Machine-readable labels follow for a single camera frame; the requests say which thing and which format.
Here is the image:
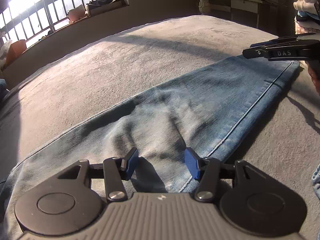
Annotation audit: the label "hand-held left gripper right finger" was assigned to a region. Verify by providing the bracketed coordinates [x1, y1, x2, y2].
[184, 147, 273, 202]

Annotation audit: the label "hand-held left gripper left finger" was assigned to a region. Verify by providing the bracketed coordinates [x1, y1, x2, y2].
[47, 147, 139, 203]

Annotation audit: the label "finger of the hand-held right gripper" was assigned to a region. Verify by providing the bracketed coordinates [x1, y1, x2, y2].
[242, 33, 318, 58]

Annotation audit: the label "blue denim jeans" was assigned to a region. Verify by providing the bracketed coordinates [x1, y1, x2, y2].
[0, 54, 320, 239]

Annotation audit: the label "person's right hand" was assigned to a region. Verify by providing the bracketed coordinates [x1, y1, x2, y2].
[307, 60, 320, 95]

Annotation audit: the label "white desk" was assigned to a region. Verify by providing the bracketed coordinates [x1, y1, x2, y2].
[195, 0, 275, 28]

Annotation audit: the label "white folded garment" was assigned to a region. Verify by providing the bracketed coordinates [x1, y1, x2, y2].
[293, 0, 320, 14]

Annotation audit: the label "white ribbed ornament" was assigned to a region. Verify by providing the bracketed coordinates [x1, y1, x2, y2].
[199, 0, 212, 14]

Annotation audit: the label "grey blanket bed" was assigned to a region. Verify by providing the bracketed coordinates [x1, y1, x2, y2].
[0, 15, 320, 240]

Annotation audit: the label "cardboard box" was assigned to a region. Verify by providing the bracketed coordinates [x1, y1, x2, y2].
[86, 0, 125, 15]

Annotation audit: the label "pink pot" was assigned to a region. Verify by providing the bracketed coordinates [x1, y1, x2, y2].
[67, 4, 88, 22]

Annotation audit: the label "orange bag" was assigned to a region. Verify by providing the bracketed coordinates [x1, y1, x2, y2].
[5, 39, 27, 65]

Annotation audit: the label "white plastic bag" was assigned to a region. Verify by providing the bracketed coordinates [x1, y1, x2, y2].
[0, 40, 13, 68]

